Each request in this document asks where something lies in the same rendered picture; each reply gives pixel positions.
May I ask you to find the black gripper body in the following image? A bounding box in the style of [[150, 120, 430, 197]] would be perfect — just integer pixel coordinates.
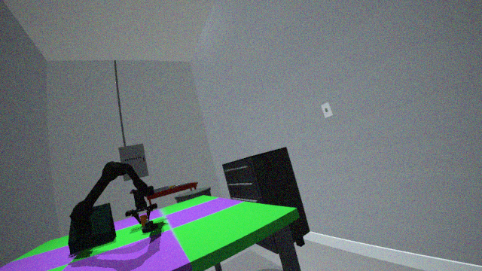
[[125, 198, 157, 217]]

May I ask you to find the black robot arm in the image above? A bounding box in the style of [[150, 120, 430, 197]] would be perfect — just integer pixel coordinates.
[[70, 161, 154, 234]]

